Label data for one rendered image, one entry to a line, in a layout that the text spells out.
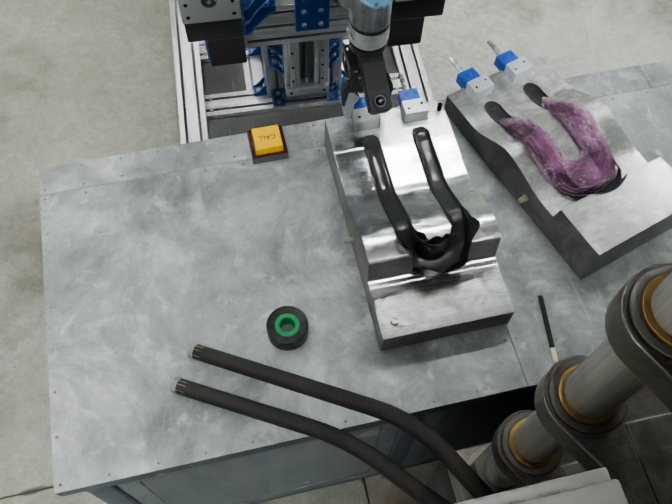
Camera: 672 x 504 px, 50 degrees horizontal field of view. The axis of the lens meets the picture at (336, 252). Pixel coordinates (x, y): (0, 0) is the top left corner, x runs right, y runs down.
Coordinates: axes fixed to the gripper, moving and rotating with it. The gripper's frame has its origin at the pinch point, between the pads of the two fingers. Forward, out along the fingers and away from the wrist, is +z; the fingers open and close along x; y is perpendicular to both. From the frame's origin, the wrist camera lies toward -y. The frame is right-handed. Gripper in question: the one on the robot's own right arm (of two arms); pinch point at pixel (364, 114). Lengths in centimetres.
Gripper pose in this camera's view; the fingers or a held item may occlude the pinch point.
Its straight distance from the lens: 154.4
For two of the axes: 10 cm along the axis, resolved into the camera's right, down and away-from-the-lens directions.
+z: -0.2, 4.6, 8.9
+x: -9.7, 1.9, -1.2
